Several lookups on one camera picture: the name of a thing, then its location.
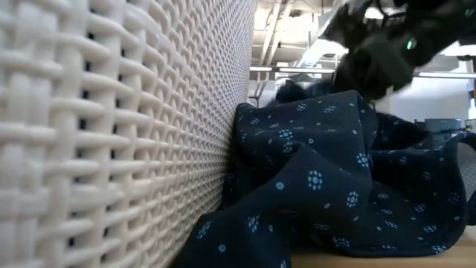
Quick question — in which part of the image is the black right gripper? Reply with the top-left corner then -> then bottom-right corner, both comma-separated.
323,0 -> 416,102

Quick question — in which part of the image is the navy dotted garment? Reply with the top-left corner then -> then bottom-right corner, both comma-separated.
177,89 -> 476,268

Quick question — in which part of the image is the long linear ceiling light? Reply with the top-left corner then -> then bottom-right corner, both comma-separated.
248,66 -> 476,80

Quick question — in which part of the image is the grey blue monitor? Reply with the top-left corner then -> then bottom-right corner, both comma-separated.
423,118 -> 470,135

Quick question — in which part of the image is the white woven plastic bin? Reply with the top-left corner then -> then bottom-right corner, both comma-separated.
0,0 -> 258,268

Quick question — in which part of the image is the silver ventilation duct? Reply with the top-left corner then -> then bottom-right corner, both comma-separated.
297,0 -> 349,68

